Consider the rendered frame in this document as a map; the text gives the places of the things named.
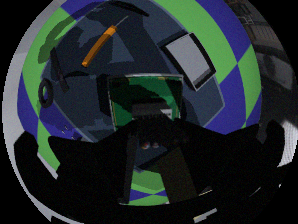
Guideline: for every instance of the green circuit board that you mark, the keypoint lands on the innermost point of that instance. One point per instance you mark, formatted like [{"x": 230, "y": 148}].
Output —
[{"x": 139, "y": 88}]

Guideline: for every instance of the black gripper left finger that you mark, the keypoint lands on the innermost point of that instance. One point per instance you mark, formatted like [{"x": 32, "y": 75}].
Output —
[{"x": 111, "y": 158}]

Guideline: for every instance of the dark blue-grey mat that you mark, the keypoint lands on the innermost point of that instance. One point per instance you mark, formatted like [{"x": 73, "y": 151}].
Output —
[{"x": 136, "y": 47}]

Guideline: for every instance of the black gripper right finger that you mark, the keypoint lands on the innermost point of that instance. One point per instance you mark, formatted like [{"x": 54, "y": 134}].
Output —
[{"x": 207, "y": 152}]

